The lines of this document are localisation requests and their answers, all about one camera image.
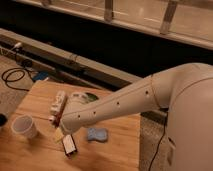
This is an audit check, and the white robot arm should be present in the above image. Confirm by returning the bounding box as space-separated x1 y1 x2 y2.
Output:
59 63 213 171

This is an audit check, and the green ceramic bowl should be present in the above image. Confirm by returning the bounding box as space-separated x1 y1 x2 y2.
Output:
70 92 98 104

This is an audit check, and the white stapler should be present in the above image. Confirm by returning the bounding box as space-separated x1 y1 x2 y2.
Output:
50 91 67 115

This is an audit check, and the blue sponge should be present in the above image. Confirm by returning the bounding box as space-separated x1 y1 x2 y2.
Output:
87 128 108 142

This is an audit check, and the black object at left edge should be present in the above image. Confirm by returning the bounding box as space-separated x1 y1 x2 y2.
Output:
0 113 8 127

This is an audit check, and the blue object on floor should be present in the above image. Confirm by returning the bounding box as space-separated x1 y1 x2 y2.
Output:
33 72 48 82

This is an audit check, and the black coiled cable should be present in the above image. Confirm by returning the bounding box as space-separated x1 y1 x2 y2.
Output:
1 59 36 92

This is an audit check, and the grey metal rail beam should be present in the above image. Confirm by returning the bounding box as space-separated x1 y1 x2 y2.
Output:
0 28 140 88

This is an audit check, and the black cable on right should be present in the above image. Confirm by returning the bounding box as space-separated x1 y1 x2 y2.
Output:
147 128 167 171

